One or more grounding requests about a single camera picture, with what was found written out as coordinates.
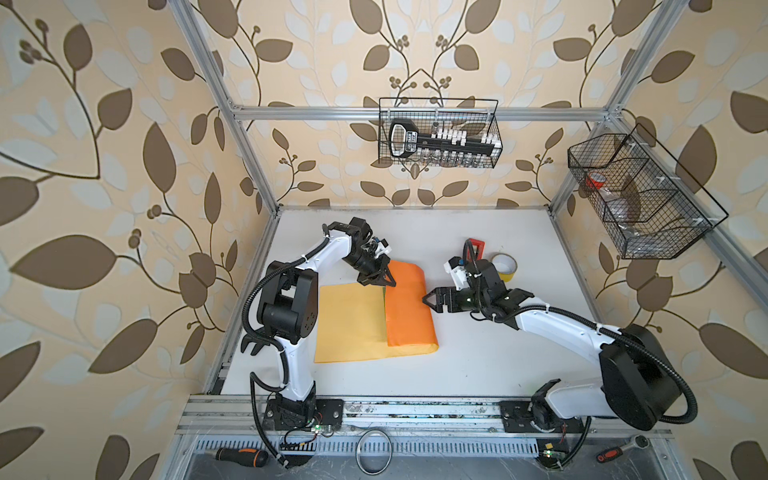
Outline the aluminium front rail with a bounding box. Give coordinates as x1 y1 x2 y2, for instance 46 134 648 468
175 395 638 438

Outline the metal ring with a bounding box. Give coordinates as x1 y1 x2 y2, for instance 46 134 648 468
354 428 395 477

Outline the red tape dispenser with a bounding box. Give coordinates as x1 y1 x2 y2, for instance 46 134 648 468
465 238 485 259

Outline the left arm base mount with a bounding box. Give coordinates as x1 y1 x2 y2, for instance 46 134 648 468
265 396 345 433

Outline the black wire basket wall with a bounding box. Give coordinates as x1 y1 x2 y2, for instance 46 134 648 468
568 124 728 260
378 96 503 169

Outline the yellow tape roll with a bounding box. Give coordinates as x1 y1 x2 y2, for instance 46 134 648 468
491 253 518 282

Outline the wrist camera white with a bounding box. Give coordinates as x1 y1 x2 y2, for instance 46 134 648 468
373 237 391 258
444 256 470 290

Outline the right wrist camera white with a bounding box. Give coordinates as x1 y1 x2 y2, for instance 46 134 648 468
444 256 470 290

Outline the red capped item in basket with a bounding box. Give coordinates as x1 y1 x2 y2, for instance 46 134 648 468
585 171 607 191

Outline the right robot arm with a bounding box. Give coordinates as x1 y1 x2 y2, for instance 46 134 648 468
422 257 699 432

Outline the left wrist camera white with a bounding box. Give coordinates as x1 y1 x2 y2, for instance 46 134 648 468
373 237 391 258

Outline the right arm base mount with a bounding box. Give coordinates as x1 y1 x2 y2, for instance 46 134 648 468
498 400 585 435

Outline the black socket tool set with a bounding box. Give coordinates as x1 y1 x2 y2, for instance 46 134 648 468
384 119 503 159

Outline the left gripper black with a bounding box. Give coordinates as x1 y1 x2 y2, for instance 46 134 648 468
343 249 398 284

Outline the black wire basket back wall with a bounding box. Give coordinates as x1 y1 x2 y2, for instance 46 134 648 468
378 96 503 169

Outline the black wire basket right wall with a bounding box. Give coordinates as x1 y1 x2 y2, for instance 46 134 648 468
568 124 728 260

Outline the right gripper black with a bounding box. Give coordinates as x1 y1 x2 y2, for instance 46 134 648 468
421 286 487 312

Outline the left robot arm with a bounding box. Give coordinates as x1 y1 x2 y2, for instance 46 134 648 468
240 217 396 427

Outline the orange black screwdriver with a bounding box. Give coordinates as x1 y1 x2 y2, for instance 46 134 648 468
214 447 269 468

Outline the red handled ratchet wrench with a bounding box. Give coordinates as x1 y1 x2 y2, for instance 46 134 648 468
595 435 650 464

